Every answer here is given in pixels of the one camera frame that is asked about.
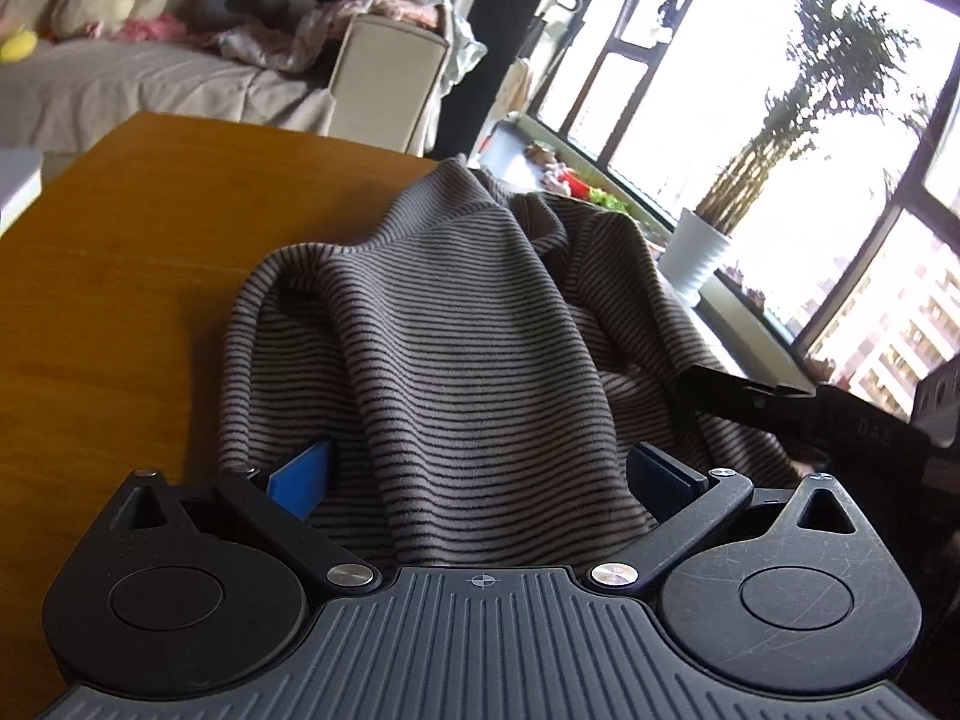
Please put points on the pile of clothes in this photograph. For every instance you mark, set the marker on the pile of clothes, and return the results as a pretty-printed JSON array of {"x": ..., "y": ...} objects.
[{"x": 326, "y": 24}]

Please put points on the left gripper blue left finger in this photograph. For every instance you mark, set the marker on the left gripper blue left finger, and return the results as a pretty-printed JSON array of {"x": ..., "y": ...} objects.
[{"x": 273, "y": 507}]

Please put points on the white side cabinet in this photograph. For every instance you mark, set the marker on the white side cabinet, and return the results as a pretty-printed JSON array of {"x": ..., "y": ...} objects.
[{"x": 21, "y": 182}]

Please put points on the green plant tray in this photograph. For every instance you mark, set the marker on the green plant tray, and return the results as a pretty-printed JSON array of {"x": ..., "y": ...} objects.
[{"x": 608, "y": 201}]

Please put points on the white plant pot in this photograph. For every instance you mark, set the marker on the white plant pot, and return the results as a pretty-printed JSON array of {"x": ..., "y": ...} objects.
[{"x": 692, "y": 256}]

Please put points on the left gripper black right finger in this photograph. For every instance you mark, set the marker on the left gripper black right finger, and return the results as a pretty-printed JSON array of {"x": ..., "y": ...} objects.
[{"x": 692, "y": 509}]

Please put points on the grey striped sweater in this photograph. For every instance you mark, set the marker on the grey striped sweater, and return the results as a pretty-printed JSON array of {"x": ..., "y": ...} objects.
[{"x": 480, "y": 367}]

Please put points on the small yellow lemon toy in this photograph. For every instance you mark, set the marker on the small yellow lemon toy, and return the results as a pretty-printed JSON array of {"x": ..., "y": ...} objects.
[{"x": 17, "y": 44}]

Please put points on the beige covered sofa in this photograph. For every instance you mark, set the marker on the beige covered sofa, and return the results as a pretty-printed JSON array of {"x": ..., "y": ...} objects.
[{"x": 379, "y": 87}]

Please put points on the tall bamboo plant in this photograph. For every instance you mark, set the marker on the tall bamboo plant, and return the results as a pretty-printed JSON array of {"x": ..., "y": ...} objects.
[{"x": 850, "y": 59}]

